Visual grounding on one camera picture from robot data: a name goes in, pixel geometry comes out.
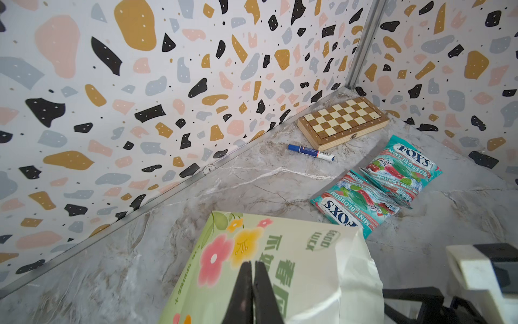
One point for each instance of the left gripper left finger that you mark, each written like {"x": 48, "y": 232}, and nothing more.
{"x": 240, "y": 308}

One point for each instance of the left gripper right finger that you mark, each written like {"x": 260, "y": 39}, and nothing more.
{"x": 265, "y": 303}

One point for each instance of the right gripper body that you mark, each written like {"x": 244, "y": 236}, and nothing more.
{"x": 431, "y": 309}

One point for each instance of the white floral paper bag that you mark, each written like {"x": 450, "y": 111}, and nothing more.
{"x": 320, "y": 273}

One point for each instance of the mint blossom candy bag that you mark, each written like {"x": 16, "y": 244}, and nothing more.
{"x": 352, "y": 201}
{"x": 401, "y": 171}

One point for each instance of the blue white marker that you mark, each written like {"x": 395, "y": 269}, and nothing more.
{"x": 311, "y": 152}

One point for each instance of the wooden chessboard box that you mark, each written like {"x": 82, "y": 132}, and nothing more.
{"x": 341, "y": 123}

